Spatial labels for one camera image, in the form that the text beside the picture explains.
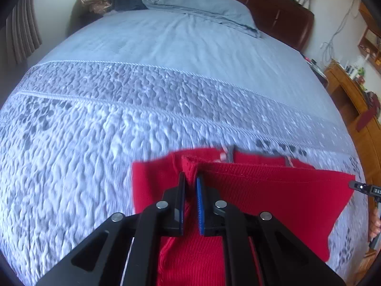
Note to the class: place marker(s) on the white bottle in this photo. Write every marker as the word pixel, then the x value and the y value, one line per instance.
pixel 360 65

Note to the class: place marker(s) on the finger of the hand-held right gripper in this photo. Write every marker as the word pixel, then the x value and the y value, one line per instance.
pixel 357 186

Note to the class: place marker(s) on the beige curtain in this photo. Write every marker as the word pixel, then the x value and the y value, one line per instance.
pixel 23 32

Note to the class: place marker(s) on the dark red hanging cloth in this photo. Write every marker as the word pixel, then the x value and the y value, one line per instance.
pixel 364 119

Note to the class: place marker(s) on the grey-blue pillow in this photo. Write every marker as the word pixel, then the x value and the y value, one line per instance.
pixel 202 6

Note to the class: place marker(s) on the dark wooden nightstand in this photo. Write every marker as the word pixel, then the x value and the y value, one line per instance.
pixel 315 70

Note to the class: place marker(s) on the wooden desk cabinet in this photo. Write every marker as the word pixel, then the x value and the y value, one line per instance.
pixel 348 95

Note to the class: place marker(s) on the red knitted sweater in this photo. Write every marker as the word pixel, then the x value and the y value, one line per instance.
pixel 282 202

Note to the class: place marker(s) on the person's right hand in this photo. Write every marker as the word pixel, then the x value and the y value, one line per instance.
pixel 375 225

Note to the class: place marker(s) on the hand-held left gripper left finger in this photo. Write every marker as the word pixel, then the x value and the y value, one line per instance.
pixel 179 205

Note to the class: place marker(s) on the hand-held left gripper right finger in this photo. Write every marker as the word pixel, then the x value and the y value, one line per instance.
pixel 200 208

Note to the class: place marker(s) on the dark wooden headboard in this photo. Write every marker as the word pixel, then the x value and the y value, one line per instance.
pixel 282 18

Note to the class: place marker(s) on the grey leaf-print quilt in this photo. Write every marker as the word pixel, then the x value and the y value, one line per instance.
pixel 119 95

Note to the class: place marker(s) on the wooden wall shelf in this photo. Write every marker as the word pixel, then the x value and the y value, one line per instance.
pixel 364 35

